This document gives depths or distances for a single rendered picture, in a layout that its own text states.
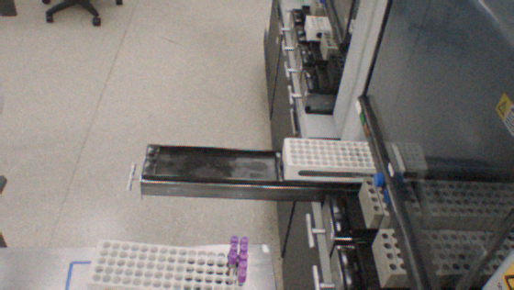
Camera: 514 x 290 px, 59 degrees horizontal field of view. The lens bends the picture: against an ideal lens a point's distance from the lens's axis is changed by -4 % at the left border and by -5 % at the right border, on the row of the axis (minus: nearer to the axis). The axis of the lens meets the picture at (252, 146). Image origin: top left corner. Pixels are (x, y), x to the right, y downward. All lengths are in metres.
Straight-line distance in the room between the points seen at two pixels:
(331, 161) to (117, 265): 0.56
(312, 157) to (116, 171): 1.36
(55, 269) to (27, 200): 1.31
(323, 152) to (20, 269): 0.73
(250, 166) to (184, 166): 0.16
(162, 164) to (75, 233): 0.99
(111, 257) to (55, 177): 1.47
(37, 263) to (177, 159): 0.43
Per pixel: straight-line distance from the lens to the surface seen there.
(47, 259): 1.04
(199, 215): 2.13
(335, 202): 1.14
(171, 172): 1.18
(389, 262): 0.98
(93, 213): 2.18
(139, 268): 0.92
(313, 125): 1.47
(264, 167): 1.20
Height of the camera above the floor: 1.64
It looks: 42 degrees down
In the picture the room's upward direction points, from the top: 7 degrees clockwise
